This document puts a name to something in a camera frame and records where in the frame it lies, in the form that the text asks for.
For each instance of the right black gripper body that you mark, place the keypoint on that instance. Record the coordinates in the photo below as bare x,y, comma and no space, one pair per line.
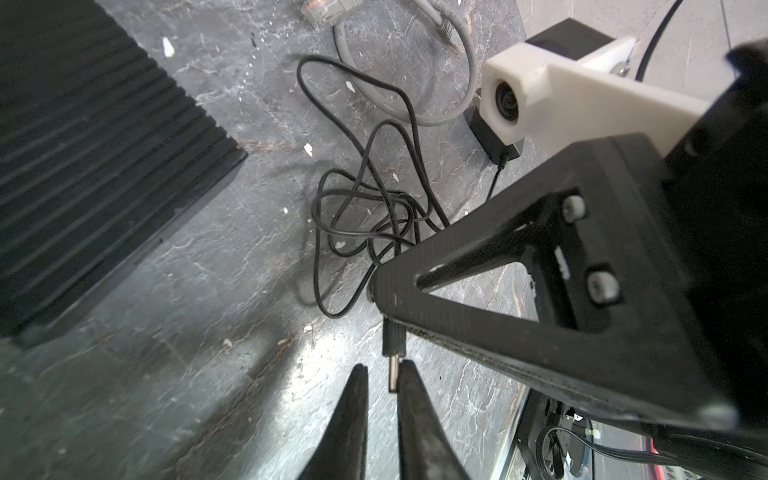
717,156

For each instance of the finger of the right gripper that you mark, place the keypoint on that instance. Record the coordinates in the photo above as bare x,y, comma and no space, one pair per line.
612,330

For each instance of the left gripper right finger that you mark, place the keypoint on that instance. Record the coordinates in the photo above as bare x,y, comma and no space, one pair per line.
424,449

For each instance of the black ribbed network switch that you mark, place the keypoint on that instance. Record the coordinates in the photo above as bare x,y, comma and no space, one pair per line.
103,157

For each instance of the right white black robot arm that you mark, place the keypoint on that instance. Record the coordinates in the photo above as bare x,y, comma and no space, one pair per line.
557,440

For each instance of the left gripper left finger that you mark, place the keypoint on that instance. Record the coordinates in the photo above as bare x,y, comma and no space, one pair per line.
342,450

